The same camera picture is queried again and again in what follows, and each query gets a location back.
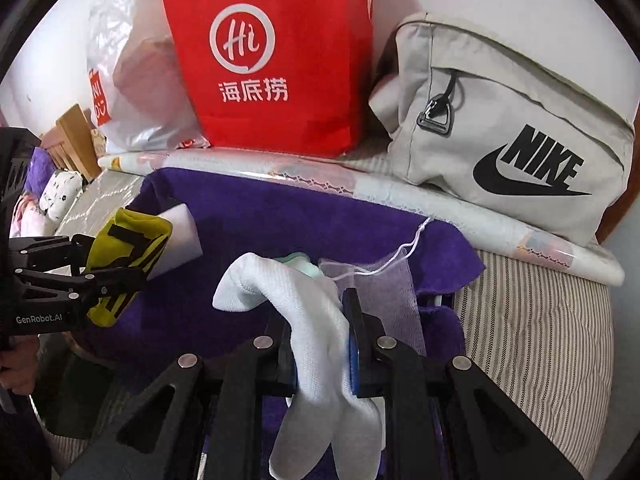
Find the white glove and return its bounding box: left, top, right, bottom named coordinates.
left=213, top=252, right=384, bottom=479

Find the purple towel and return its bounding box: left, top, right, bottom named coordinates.
left=74, top=167, right=486, bottom=480

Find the red paper shopping bag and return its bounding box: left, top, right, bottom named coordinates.
left=163, top=0, right=373, bottom=157

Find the yellow black pouch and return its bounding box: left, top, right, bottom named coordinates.
left=86, top=208, right=172, bottom=328

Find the wooden bed headboard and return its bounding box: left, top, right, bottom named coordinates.
left=40, top=104, right=102, bottom=183

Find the grey Nike bag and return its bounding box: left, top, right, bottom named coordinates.
left=369, top=13, right=634, bottom=245

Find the white foam block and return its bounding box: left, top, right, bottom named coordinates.
left=148, top=204, right=203, bottom=281

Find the white Miniso plastic bag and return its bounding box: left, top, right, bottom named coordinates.
left=86, top=0, right=209, bottom=154

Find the purple plush toy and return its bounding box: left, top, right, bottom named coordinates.
left=24, top=148, right=56, bottom=198

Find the white dotted plush toy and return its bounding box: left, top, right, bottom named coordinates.
left=38, top=170, right=84, bottom=224

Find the person's left hand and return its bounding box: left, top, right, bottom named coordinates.
left=0, top=335, right=40, bottom=396

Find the patterned brown box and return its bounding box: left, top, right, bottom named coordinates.
left=91, top=129, right=107, bottom=158

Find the striped grey mattress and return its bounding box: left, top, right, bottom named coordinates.
left=35, top=171, right=614, bottom=474

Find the pink blue bedding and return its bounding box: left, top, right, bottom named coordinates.
left=10, top=193, right=55, bottom=237

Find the rolled white patterned paper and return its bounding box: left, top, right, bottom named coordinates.
left=99, top=148, right=625, bottom=286

